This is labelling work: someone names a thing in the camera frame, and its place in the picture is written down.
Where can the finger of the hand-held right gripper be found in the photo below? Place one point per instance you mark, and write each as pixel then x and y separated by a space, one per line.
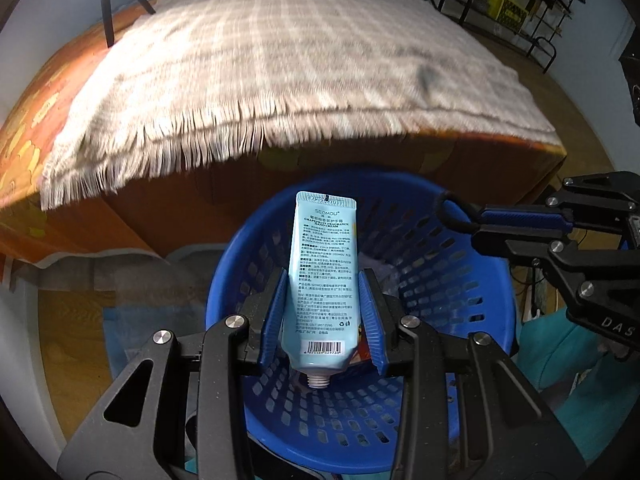
pixel 525 242
pixel 525 216

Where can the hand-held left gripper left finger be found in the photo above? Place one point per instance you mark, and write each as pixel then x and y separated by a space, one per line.
pixel 272 320

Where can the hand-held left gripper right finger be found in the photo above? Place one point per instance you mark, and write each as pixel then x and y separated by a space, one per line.
pixel 372 320

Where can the red foil package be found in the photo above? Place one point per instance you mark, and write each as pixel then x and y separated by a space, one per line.
pixel 361 351

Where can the light blue cream tube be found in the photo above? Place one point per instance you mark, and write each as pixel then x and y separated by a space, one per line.
pixel 320 285

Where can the blue plastic basket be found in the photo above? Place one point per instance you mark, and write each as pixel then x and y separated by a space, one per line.
pixel 450 360

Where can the person's teal clothing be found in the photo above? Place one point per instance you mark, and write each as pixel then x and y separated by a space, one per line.
pixel 575 360

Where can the black metal rack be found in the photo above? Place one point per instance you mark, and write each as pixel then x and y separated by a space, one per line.
pixel 534 42

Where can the yellow crate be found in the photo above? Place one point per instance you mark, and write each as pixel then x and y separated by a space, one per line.
pixel 510 12

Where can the beige plaid blanket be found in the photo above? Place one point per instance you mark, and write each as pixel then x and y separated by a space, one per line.
pixel 250 60

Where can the orange floral mattress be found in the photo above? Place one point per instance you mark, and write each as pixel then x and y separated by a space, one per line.
pixel 30 150

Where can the black tripod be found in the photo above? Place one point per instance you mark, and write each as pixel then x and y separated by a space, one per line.
pixel 106 10

